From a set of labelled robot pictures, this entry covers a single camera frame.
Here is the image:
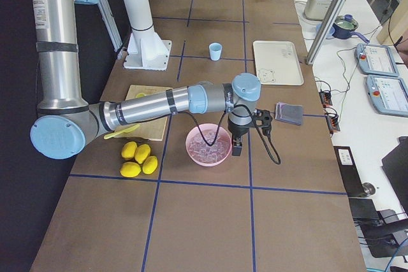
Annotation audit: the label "grey folded cloth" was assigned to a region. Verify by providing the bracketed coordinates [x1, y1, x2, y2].
[275, 102, 303, 125]

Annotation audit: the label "black camera cable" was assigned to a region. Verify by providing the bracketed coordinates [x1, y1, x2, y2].
[187, 104, 282, 165]

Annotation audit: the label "blue saucepan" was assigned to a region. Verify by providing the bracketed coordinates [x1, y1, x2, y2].
[333, 14, 370, 43]

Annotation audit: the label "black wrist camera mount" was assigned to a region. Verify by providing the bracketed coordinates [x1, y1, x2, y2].
[252, 109, 273, 138]

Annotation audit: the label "yellow knife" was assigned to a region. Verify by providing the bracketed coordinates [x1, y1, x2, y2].
[103, 124, 140, 140]

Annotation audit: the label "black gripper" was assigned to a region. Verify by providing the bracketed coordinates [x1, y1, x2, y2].
[230, 128, 249, 157]

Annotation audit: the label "light blue plastic cup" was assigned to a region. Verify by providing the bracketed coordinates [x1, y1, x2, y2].
[208, 42, 222, 61]

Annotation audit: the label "cream bear tray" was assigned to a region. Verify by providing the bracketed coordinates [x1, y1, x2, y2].
[252, 41, 304, 86]

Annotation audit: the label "wooden cutting board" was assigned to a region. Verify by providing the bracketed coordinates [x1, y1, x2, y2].
[114, 85, 170, 141]

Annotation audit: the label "white camera pole base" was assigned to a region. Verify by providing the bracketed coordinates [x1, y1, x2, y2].
[124, 0, 171, 71]

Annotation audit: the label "blue bowl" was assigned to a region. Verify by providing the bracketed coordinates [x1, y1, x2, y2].
[314, 24, 335, 40]

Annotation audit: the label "lemon slices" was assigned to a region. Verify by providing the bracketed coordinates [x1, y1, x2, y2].
[135, 92, 146, 98]

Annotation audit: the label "aluminium frame post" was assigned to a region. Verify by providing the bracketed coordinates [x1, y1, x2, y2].
[305, 0, 346, 65]

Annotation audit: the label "yellow lemon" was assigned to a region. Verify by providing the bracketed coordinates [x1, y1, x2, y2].
[120, 162, 142, 178]
[121, 141, 138, 161]
[135, 144, 151, 164]
[142, 155, 158, 175]

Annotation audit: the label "blue teach pendant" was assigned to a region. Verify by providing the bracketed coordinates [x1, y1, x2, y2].
[356, 43, 399, 77]
[365, 75, 407, 117]

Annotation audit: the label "pink bowl of ice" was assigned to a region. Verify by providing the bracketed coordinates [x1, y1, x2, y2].
[186, 124, 232, 167]

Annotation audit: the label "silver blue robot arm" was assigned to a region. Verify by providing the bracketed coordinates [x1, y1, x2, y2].
[30, 0, 261, 159]

